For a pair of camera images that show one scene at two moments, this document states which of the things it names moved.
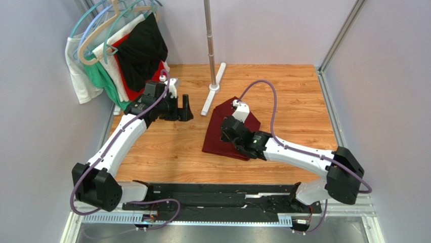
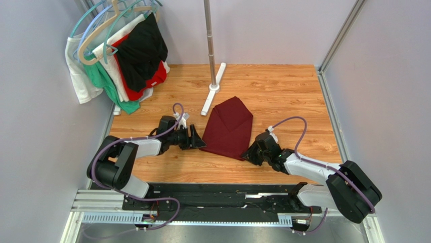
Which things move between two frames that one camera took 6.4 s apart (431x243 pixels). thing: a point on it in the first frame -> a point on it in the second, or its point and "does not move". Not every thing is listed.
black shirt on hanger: x=142 y=50 does not move
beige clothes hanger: x=101 y=54 does not move
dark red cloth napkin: x=212 y=144 does not move
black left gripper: x=183 y=114 -> x=194 y=142
